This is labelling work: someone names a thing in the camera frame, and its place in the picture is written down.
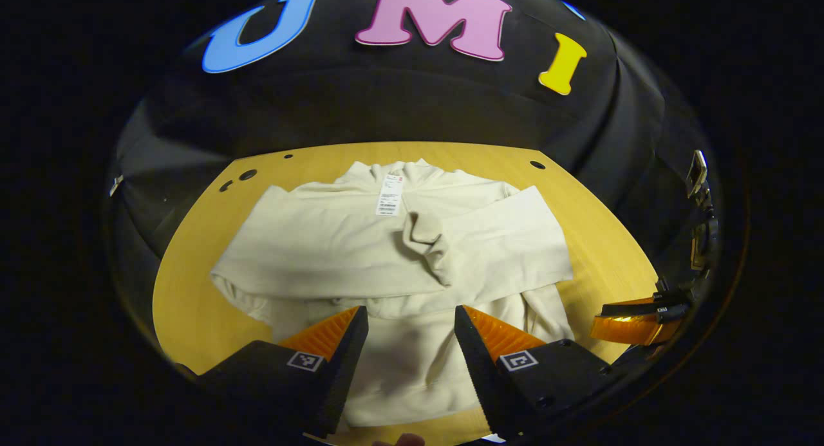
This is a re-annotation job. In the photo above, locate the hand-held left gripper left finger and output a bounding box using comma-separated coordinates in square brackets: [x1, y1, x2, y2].
[174, 306, 370, 439]

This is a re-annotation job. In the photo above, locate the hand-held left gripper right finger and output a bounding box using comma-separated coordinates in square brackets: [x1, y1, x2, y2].
[454, 304, 615, 437]

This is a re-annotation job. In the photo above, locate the cream white sweater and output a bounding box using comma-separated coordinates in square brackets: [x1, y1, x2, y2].
[211, 158, 576, 429]

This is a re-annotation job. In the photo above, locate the brass metal clip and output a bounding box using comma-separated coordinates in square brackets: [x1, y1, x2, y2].
[690, 218, 718, 272]

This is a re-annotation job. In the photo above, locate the white paper tag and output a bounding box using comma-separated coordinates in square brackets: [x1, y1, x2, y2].
[375, 174, 405, 217]

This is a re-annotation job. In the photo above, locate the black backdrop cloth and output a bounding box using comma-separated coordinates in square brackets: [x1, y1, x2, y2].
[103, 0, 722, 344]

